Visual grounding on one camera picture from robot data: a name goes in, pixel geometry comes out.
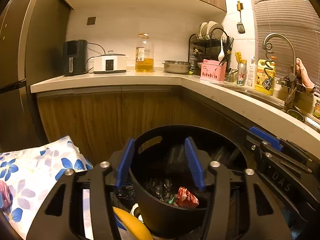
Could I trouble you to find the pink utensil basket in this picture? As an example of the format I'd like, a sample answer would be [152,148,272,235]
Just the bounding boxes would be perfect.
[200,59,227,83]

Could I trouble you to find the hanging slotted spatula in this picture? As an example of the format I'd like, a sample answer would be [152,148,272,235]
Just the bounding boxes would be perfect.
[236,1,245,34]

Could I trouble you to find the steel sink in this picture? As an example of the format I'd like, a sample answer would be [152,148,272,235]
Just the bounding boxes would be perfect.
[222,83,319,133]

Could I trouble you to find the yellow stool seat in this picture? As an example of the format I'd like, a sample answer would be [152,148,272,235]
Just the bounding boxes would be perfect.
[113,207,153,240]

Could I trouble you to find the black dish rack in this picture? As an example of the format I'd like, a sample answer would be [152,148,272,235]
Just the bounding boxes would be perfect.
[188,27,234,76]

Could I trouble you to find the steel kitchen faucet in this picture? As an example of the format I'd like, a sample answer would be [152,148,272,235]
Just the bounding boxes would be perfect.
[261,32,301,111]

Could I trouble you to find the dark wall socket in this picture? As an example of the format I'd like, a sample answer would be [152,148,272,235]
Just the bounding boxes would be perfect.
[87,17,96,25]

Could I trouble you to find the steel mixing bowl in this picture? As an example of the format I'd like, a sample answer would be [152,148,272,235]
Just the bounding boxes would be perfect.
[163,60,191,74]

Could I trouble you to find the cooking oil bottle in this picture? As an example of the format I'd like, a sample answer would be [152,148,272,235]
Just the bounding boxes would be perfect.
[135,33,154,73]

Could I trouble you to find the white plates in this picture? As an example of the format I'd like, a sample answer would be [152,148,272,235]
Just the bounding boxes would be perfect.
[195,21,224,40]

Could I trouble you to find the blue floral tablecloth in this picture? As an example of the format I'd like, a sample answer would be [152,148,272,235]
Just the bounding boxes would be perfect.
[1,136,93,239]

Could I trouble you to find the window blinds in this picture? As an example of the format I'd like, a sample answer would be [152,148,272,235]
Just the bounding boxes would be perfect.
[253,0,319,85]

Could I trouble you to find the beer can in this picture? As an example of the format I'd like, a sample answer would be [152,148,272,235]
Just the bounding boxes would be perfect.
[237,63,247,86]

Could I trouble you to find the pink cloth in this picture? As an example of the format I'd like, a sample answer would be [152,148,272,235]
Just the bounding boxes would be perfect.
[296,58,315,90]

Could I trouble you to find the black plastic bag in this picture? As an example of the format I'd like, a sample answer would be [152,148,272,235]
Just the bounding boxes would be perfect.
[145,178,176,205]

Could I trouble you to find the yellow detergent bottle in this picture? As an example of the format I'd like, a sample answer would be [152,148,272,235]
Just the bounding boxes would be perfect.
[254,59,276,95]

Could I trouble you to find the white dish soap bottle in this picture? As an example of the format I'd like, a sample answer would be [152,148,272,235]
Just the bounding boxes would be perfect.
[245,56,257,89]

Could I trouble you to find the black air fryer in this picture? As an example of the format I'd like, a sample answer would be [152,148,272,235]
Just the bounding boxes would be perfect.
[62,40,88,76]

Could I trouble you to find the dark steel refrigerator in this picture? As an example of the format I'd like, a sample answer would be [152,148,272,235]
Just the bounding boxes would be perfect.
[1,0,70,152]

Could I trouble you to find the red snack wrapper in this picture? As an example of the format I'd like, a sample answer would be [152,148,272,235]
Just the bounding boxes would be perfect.
[175,187,199,209]

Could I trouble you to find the black trash bin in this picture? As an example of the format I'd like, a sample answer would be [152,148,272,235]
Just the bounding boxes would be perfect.
[130,125,246,238]

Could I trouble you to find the wooden lower cabinets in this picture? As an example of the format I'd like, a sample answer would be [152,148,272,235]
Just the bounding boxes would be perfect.
[36,85,248,164]

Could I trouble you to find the white slow cooker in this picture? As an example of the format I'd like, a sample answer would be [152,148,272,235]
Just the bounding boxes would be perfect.
[93,50,127,74]

